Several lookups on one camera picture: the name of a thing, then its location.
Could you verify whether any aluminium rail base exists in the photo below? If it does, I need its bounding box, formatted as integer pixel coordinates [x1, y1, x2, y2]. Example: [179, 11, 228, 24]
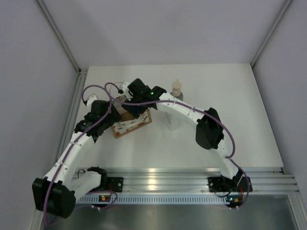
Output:
[63, 168, 299, 218]

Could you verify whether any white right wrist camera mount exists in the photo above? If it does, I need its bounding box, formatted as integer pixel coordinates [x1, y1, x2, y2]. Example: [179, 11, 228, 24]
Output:
[120, 82, 132, 101]

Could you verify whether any burlap watermelon canvas bag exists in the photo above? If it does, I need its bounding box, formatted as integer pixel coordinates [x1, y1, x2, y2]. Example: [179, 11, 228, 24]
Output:
[111, 102, 152, 138]

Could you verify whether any green bottle beige cap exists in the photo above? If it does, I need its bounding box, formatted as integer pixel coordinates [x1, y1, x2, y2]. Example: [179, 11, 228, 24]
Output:
[170, 79, 184, 101]

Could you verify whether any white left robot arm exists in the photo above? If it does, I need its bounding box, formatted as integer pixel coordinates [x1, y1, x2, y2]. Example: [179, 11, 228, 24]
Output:
[32, 100, 121, 218]

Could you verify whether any left aluminium corner post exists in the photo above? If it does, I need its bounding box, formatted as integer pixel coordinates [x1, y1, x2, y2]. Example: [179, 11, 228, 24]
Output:
[34, 0, 81, 73]

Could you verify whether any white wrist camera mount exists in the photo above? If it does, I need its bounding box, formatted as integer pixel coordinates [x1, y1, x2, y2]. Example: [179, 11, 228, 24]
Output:
[120, 82, 132, 101]
[83, 94, 98, 107]

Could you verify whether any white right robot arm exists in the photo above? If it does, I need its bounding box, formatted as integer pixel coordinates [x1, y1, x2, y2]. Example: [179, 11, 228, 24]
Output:
[118, 79, 252, 193]

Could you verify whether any right aluminium corner post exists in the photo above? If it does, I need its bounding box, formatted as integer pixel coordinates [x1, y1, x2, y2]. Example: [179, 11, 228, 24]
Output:
[250, 0, 294, 69]

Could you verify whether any aluminium corner post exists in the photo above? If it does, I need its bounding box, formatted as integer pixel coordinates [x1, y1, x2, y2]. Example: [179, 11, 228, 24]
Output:
[250, 0, 294, 69]
[34, 0, 81, 73]

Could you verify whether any white bottle grey cap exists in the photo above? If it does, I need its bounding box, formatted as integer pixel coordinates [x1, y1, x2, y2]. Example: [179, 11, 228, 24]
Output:
[165, 113, 181, 131]

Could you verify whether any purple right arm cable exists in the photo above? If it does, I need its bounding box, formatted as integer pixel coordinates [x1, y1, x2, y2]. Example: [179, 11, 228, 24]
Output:
[105, 82, 250, 209]

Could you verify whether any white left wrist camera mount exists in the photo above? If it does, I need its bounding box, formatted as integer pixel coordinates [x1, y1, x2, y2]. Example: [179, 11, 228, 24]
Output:
[83, 94, 98, 107]

